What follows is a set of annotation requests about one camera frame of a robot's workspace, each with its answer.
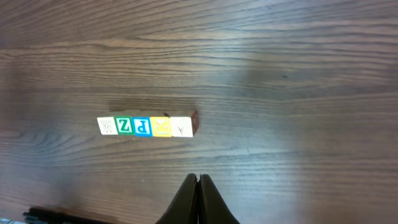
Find green Z letter block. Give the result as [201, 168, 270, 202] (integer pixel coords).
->
[114, 116, 134, 135]

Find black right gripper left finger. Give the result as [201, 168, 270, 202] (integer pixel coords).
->
[156, 174, 198, 224]

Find white W letter block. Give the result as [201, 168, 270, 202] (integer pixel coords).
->
[97, 117, 118, 135]

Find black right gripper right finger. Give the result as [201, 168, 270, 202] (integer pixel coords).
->
[198, 174, 239, 224]

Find blue P letter block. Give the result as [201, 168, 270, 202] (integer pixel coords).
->
[131, 117, 153, 138]

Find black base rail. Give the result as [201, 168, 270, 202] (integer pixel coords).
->
[22, 208, 114, 224]

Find yellow K letter block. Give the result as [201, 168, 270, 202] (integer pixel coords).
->
[150, 116, 172, 138]

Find white ice cream block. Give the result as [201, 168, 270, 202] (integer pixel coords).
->
[169, 110, 199, 138]

